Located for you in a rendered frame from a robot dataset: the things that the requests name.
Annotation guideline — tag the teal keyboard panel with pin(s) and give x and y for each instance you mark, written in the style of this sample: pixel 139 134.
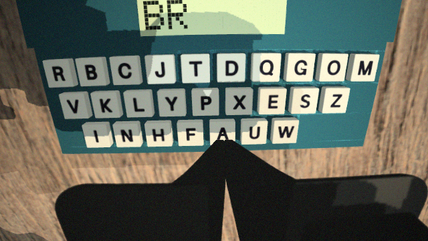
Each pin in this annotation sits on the teal keyboard panel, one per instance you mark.
pixel 169 76

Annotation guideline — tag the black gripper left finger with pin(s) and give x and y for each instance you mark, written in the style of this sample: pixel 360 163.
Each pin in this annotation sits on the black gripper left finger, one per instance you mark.
pixel 178 211

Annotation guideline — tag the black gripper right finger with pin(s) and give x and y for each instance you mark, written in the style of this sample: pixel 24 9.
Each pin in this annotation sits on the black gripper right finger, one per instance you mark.
pixel 267 209

